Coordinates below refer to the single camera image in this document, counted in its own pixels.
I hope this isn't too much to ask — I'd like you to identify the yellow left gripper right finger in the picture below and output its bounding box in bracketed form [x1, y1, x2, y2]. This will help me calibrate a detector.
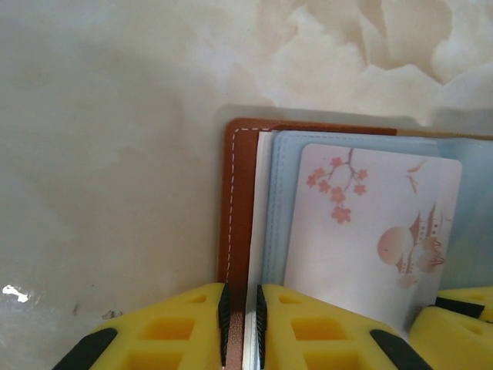
[256, 284, 434, 370]

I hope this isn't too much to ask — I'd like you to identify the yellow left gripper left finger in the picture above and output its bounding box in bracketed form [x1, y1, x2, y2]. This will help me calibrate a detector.
[52, 282, 232, 370]

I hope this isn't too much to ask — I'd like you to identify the white cherry blossom card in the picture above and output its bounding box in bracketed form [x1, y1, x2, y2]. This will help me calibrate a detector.
[283, 143, 463, 336]

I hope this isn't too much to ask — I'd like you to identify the brown leather card holder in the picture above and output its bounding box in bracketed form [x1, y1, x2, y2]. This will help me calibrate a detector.
[217, 115, 493, 370]

